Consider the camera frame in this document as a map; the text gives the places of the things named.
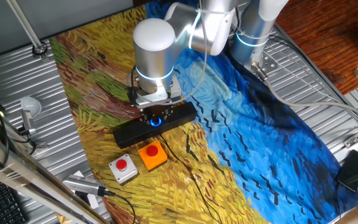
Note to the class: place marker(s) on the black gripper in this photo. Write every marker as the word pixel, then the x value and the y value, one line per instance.
pixel 155 112

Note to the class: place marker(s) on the blue-lit speaker volume knob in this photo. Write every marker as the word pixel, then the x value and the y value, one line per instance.
pixel 156 123

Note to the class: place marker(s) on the black speaker bar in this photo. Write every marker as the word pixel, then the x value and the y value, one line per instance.
pixel 129 135

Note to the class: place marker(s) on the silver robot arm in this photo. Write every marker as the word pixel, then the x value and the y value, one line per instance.
pixel 154 56

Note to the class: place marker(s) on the orange box red button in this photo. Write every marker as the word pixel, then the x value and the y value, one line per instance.
pixel 152 155

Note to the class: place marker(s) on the grey box raised red button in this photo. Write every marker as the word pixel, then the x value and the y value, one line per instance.
pixel 123 169

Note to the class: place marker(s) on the white paper card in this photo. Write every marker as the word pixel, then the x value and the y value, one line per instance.
pixel 79 174
pixel 93 200

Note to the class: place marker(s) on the painted wheatfield print cloth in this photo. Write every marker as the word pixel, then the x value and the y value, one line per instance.
pixel 259 140

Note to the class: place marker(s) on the silver mounting pole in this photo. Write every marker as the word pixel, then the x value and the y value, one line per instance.
pixel 23 21

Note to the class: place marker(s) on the black smartphone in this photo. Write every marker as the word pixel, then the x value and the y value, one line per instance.
pixel 353 171

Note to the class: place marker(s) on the wrist camera with metal bracket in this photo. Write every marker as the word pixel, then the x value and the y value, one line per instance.
pixel 152 100

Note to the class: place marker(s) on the silver ribbed camera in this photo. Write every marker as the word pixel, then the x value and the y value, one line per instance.
pixel 82 185

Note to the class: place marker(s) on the small metal foot bracket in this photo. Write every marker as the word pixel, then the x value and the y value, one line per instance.
pixel 41 144

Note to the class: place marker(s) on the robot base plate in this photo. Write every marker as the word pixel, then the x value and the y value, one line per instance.
pixel 270 63

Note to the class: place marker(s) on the aluminium frame rail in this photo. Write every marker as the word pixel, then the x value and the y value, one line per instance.
pixel 26 179

